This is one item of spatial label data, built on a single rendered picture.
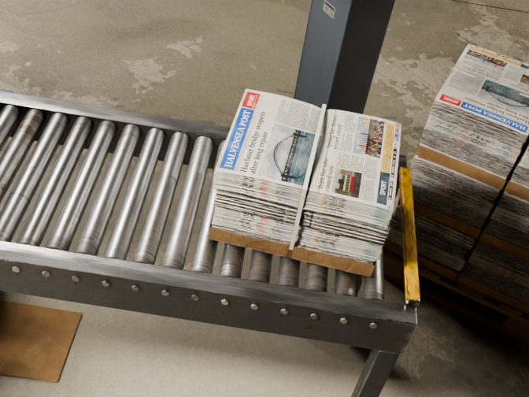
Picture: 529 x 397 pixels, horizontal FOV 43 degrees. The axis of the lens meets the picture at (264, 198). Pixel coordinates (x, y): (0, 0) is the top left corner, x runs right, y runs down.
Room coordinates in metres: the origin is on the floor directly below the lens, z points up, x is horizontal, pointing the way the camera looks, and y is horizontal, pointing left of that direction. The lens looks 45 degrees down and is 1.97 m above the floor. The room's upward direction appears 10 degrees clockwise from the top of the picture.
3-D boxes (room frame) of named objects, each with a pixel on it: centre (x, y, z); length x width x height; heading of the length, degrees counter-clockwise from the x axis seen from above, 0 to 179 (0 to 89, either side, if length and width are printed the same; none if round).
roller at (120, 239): (1.12, 0.31, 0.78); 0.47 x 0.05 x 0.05; 1
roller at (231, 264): (1.12, 0.05, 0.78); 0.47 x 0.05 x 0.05; 1
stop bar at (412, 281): (1.11, -0.36, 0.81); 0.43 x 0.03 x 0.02; 1
